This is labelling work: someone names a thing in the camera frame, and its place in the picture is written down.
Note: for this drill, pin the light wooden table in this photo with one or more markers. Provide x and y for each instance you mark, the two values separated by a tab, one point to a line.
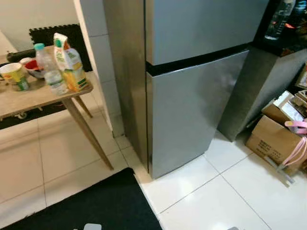
29	98

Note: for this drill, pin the printed brown cardboard box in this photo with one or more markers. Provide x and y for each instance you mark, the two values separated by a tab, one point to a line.
271	141

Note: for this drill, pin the red and white bowl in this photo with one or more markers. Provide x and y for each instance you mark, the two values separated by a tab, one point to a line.
34	69

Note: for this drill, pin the black floor mat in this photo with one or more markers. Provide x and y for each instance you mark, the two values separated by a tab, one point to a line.
96	206

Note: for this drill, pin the large water bottle teal cap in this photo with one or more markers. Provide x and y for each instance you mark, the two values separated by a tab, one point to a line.
52	72

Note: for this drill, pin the black power strip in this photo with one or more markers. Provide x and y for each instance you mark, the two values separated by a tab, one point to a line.
19	55

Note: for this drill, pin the open cardboard box white paper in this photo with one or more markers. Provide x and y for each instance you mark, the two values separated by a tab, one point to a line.
283	108

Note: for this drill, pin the clear plastic drinking bottle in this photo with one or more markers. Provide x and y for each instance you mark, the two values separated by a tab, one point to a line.
279	19

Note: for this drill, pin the grey kitchen counter black top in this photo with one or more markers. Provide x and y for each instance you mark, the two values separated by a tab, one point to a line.
259	81

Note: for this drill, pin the wide black foam mat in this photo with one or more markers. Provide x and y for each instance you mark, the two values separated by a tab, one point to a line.
79	40

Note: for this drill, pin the orange juice carton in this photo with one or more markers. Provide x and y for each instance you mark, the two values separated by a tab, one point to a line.
71	64

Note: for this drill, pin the yellow noodle cup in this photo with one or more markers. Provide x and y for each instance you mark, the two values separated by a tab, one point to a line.
14	76

